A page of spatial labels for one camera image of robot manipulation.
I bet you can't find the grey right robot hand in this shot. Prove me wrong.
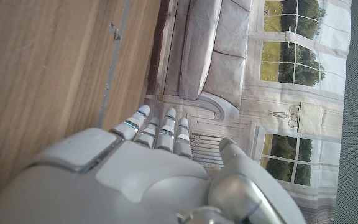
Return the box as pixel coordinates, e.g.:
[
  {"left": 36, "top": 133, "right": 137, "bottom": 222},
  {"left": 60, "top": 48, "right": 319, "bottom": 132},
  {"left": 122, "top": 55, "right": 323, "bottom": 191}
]
[{"left": 0, "top": 104, "right": 307, "bottom": 224}]

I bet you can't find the printed living room backdrop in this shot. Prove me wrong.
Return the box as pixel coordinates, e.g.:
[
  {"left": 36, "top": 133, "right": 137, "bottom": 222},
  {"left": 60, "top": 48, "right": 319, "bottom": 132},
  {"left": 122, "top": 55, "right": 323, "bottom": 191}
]
[{"left": 137, "top": 0, "right": 354, "bottom": 224}]

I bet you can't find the grey perforated panel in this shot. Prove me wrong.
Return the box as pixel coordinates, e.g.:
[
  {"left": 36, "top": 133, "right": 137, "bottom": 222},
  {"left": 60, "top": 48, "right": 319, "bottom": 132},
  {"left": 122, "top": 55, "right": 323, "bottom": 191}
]
[{"left": 333, "top": 0, "right": 358, "bottom": 224}]

